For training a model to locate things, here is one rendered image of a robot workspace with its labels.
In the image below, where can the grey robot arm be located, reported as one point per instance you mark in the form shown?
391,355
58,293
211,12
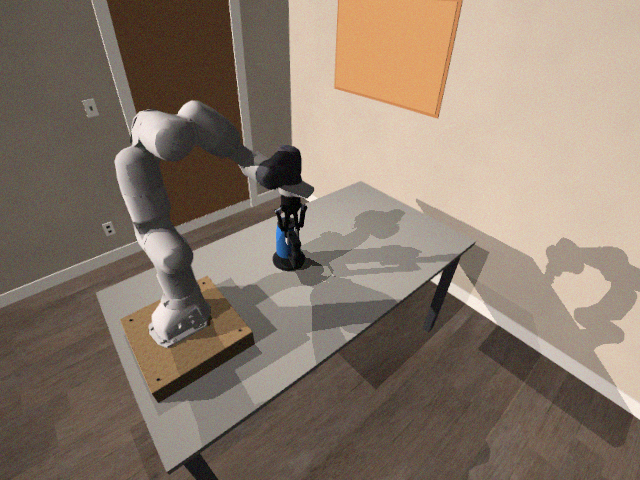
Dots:
171,137

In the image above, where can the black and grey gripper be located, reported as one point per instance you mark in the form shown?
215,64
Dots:
289,210

